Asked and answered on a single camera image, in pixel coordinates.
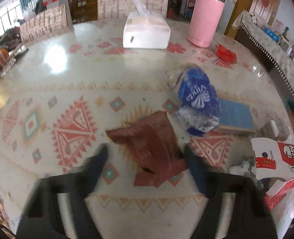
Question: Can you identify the long covered sideboard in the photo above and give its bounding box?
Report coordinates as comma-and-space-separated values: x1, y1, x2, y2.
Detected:
231, 10, 294, 130

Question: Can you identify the blue Vinda tissue wrapper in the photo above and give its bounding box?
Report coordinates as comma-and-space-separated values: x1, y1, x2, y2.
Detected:
167, 64, 221, 137

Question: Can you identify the patterned chair left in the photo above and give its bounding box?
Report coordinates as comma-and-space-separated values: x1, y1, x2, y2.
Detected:
20, 4, 71, 45

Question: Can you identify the dark red snack wrapper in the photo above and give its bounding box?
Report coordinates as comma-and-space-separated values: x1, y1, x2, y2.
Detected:
106, 111, 186, 187

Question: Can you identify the pink thermos bottle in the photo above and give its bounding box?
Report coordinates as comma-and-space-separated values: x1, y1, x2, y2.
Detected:
187, 0, 225, 48

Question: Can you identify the patterned chair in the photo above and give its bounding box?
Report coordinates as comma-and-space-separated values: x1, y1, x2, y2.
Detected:
20, 4, 71, 45
97, 0, 168, 20

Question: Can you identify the small metal tin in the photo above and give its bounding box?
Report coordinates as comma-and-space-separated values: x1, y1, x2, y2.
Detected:
259, 120, 290, 142

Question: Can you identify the patterned chair far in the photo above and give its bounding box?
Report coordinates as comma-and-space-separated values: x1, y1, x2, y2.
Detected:
97, 0, 168, 20

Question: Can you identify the red crumpled paper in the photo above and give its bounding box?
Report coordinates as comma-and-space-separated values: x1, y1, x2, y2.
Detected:
216, 44, 237, 64

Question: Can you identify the white tissue pack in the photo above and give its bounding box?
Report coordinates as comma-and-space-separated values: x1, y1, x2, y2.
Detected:
123, 0, 171, 49

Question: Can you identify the red white KFC box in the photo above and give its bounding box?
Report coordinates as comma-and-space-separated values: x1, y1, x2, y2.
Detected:
251, 138, 294, 199

